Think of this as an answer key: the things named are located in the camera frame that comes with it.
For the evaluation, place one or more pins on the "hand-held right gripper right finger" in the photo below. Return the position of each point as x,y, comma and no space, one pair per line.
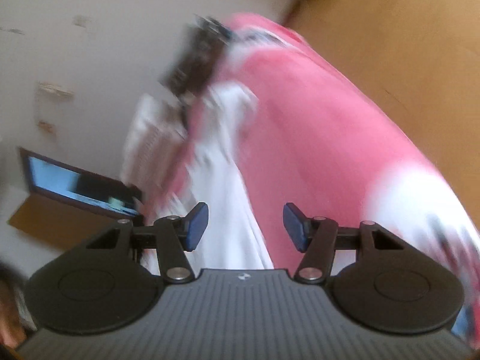
294,225

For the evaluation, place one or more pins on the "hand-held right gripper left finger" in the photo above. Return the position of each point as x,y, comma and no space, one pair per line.
197,225

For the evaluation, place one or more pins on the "white sweatshirt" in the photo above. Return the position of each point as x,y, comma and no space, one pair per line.
232,195

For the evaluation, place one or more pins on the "stack of dark folded clothes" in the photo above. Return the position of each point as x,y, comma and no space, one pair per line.
195,60

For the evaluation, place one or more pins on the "pink floral blanket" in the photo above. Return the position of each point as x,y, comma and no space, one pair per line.
318,138

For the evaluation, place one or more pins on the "stack of light folded towels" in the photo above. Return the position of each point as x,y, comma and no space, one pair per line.
150,138

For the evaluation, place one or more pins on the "dark framed doorway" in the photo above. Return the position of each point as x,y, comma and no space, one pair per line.
75,183

